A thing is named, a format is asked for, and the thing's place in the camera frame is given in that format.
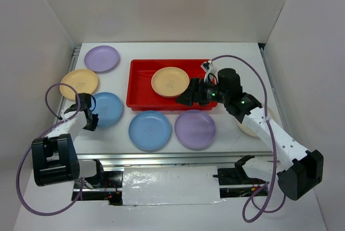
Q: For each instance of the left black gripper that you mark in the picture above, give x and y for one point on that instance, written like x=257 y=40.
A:
x=93 y=126

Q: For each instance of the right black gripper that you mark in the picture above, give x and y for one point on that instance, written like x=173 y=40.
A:
x=188 y=99

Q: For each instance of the orange plate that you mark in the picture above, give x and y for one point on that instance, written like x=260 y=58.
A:
x=82 y=80
x=170 y=81

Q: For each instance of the pink plate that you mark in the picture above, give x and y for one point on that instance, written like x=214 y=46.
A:
x=168 y=96

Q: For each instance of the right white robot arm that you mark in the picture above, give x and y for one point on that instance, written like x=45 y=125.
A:
x=301 y=170

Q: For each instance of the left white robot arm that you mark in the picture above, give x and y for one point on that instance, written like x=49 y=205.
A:
x=54 y=157

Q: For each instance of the red plastic bin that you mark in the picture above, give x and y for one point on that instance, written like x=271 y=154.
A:
x=142 y=97

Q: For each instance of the blue plate left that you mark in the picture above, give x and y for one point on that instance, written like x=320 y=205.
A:
x=109 y=108

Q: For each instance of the blue plate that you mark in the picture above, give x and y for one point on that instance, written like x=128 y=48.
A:
x=149 y=130
x=109 y=108

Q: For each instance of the purple plate front centre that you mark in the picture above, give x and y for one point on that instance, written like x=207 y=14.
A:
x=195 y=129

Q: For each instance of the purple plate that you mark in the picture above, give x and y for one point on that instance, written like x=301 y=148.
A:
x=195 y=129
x=101 y=58

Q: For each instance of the blue plate front centre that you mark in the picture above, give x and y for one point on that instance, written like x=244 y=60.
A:
x=149 y=130

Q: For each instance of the purple plate back left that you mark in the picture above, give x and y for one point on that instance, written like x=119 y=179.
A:
x=101 y=58

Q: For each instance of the cream plate right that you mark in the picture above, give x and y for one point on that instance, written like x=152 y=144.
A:
x=248 y=131

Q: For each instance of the white foil cover panel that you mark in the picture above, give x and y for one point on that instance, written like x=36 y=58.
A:
x=185 y=185

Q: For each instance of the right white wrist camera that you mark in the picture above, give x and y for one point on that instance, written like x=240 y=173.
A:
x=207 y=66

